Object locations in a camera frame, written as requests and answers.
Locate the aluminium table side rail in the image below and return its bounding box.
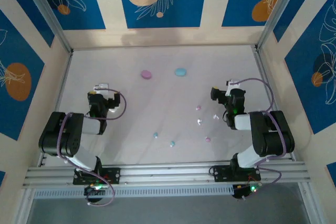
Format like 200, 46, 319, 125
36, 50, 75, 167
251, 45, 296, 162

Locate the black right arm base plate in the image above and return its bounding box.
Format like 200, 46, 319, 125
212, 165, 262, 183

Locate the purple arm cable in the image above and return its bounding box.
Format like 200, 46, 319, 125
236, 77, 287, 201
57, 88, 128, 207

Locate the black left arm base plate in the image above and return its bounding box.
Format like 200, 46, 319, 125
72, 167, 121, 185

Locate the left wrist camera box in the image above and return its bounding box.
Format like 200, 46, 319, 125
93, 83, 116, 96

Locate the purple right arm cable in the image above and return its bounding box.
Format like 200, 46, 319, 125
236, 77, 287, 201

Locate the aluminium frame post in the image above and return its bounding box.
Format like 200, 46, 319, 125
256, 0, 307, 51
18, 0, 75, 55

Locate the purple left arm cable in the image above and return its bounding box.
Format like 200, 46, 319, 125
57, 88, 128, 207

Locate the grey slotted cable duct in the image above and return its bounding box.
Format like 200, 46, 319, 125
33, 184, 235, 200

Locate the aluminium mounting rail beam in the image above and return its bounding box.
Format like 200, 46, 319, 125
22, 161, 312, 189

